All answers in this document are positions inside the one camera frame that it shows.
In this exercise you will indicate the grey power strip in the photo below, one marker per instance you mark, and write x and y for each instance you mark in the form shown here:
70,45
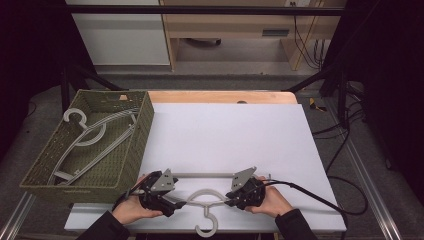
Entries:
275,32

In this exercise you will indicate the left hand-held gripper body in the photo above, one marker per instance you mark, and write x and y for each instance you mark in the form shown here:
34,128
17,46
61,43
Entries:
163,183

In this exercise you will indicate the green woven basket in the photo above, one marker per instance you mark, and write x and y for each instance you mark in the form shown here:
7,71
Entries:
133,100

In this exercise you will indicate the aluminium rail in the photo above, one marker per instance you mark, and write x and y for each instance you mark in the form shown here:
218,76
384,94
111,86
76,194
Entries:
373,200
15,220

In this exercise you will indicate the white board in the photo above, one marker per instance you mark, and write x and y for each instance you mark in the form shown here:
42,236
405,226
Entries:
226,140

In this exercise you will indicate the white cabinet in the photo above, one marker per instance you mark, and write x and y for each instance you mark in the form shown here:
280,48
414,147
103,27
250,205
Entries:
123,36

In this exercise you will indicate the yellow and black tool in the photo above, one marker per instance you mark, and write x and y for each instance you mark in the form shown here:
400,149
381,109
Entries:
314,105

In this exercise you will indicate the person's left hand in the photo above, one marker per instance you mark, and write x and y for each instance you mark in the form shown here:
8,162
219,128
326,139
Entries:
131,210

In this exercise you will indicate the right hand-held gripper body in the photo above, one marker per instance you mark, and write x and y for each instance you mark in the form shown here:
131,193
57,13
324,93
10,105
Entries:
243,178

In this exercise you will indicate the black horizontal frame bar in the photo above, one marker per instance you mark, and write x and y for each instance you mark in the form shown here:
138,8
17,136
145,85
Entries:
200,10

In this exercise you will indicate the wooden desk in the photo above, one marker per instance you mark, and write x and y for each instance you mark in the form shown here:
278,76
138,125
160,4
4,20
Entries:
226,25

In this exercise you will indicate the person's right hand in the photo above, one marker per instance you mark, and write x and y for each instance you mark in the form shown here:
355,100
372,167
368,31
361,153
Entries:
275,201

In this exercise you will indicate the black frame leg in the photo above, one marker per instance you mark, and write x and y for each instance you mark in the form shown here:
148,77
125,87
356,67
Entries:
65,90
341,96

